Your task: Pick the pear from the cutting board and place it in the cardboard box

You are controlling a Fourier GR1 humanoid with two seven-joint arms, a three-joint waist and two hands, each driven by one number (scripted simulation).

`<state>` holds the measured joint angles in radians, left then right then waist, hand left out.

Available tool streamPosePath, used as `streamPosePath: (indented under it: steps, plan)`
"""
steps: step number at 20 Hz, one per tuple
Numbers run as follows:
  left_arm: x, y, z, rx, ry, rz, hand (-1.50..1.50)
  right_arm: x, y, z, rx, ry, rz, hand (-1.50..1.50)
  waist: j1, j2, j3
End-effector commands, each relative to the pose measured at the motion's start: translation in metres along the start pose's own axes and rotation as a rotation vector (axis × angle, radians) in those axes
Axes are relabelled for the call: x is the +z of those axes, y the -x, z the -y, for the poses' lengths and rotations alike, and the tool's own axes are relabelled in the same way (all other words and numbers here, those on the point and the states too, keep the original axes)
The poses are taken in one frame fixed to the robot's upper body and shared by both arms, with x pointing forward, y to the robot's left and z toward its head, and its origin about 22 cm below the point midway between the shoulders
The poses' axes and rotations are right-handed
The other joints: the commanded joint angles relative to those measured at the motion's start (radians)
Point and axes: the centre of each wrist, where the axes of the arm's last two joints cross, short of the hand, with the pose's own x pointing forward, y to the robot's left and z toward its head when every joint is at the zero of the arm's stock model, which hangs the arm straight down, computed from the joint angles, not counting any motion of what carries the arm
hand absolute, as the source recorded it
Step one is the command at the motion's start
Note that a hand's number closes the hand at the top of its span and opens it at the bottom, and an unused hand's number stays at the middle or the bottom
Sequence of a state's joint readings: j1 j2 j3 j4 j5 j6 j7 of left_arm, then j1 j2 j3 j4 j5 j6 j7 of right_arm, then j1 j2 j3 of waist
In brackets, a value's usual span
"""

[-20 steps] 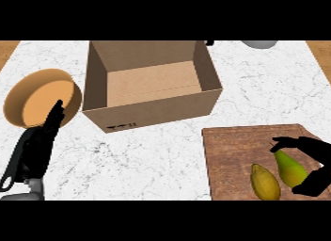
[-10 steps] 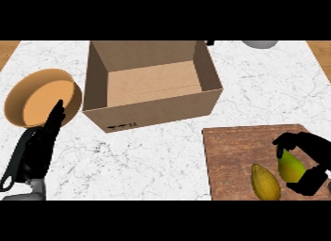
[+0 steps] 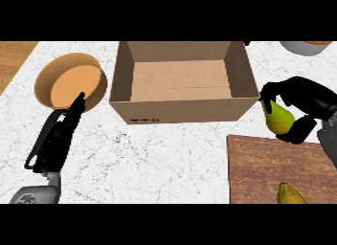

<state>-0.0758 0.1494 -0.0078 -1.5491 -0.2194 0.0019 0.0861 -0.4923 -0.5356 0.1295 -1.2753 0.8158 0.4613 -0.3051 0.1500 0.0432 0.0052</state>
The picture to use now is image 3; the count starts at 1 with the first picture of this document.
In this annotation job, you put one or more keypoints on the orange round bowl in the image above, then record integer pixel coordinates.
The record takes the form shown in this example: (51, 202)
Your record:
(67, 81)

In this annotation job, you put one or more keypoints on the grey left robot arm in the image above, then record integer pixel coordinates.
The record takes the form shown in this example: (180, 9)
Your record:
(38, 194)

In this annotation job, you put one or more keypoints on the brown wooden panel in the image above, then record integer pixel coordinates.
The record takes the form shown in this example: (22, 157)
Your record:
(4, 67)

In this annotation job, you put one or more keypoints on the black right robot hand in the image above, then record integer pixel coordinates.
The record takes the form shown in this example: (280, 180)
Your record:
(308, 95)

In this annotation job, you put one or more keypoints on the brown wooden cutting board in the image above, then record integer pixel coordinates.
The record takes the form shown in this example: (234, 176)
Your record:
(280, 172)

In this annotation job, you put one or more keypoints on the open cardboard box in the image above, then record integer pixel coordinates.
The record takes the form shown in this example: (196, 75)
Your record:
(181, 83)

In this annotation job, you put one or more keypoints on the grey round pot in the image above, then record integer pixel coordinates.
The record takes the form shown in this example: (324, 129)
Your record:
(308, 47)

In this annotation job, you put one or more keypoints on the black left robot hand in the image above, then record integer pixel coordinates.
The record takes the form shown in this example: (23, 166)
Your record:
(56, 140)

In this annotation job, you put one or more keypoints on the yellow pear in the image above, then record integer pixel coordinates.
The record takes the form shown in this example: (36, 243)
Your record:
(290, 194)

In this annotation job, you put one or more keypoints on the green-yellow pear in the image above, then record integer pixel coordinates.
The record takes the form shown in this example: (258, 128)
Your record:
(278, 119)

